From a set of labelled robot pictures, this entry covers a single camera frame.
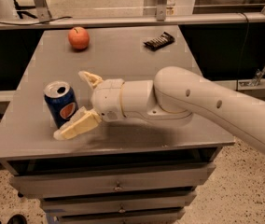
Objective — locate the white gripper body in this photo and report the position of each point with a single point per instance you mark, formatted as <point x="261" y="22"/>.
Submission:
<point x="107" y="99"/>

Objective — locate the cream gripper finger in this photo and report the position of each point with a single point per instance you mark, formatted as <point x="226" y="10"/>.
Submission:
<point x="91" y="79"/>
<point x="81" y="122"/>

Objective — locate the blue pepsi can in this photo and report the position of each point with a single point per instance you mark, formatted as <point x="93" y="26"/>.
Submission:
<point x="61" y="101"/>

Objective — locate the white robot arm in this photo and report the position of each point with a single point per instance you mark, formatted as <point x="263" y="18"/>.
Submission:
<point x="172" y="97"/>

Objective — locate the red apple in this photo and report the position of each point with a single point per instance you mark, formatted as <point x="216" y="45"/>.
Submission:
<point x="78" y="38"/>

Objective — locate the grey drawer cabinet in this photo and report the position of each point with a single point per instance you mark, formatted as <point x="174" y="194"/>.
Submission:
<point x="27" y="145"/>

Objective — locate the black snack bar wrapper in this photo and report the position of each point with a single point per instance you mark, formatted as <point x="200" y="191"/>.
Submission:
<point x="159" y="42"/>

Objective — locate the middle grey drawer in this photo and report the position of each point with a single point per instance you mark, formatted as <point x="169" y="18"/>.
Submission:
<point x="121" y="203"/>

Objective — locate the grey drawer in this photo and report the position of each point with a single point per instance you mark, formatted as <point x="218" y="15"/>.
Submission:
<point x="121" y="203"/>
<point x="111" y="181"/>
<point x="133" y="217"/>

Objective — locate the top grey drawer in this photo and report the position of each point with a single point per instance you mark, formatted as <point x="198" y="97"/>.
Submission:
<point x="111" y="181"/>

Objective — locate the black object on floor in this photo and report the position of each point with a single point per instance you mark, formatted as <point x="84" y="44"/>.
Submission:
<point x="17" y="219"/>

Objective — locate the bottom grey drawer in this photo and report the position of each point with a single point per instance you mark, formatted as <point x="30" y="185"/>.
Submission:
<point x="133" y="217"/>

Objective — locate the grey metal rail frame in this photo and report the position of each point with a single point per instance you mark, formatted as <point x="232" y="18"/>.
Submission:
<point x="108" y="13"/>

